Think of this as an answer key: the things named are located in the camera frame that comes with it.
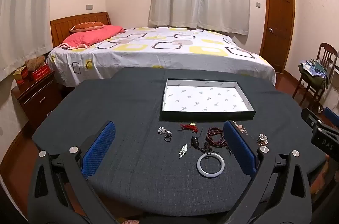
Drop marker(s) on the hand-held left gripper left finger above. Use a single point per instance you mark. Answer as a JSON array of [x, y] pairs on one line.
[[99, 149]]

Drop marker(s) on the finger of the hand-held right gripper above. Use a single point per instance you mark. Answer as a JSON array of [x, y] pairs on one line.
[[331, 113], [309, 118]]

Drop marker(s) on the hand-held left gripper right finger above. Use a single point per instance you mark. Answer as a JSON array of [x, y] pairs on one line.
[[239, 149]]

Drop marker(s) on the pearl and gold brooch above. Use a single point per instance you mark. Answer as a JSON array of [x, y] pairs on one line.
[[263, 139]]

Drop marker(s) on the pale jade bangle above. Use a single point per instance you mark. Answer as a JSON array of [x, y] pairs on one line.
[[200, 168]]

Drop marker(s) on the red knot charm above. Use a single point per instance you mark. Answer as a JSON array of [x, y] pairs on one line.
[[188, 127]]

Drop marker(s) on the long crystal brooch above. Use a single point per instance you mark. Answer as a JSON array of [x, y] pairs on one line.
[[182, 151]]

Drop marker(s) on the green box with white lining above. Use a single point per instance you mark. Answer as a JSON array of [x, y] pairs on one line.
[[206, 96]]

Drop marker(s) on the dark grey tablecloth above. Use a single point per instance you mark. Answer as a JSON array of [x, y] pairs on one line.
[[132, 134]]

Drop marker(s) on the pile of clothes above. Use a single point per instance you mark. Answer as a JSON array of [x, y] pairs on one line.
[[313, 71]]

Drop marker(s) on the wooden chair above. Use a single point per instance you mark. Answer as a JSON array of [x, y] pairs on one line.
[[327, 50]]

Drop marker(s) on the dark wooden nightstand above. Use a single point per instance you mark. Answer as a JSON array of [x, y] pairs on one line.
[[39, 99]]

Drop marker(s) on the red box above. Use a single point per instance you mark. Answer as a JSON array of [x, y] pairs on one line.
[[41, 73]]

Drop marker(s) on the metal door knob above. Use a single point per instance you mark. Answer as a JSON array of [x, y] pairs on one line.
[[270, 30]]

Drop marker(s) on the wooden door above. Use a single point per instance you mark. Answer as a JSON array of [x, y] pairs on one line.
[[278, 22]]

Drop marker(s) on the brown teddy bear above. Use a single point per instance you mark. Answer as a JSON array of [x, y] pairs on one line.
[[35, 63]]

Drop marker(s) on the gold box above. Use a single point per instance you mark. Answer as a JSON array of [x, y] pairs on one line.
[[20, 73]]

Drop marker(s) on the pink blanket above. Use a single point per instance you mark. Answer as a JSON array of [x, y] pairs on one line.
[[90, 36]]

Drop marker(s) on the bed with patterned sheet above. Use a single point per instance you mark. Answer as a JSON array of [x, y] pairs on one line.
[[172, 54]]

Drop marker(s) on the red patterned pillow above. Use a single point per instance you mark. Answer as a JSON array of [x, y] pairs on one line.
[[87, 26]]

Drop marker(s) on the wooden headboard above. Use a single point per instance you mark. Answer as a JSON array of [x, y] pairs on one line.
[[63, 25]]

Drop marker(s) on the white sheer side curtain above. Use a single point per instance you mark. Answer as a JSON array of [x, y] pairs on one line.
[[23, 14]]

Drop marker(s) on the wall socket plate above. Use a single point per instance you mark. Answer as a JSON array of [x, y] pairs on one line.
[[89, 7]]

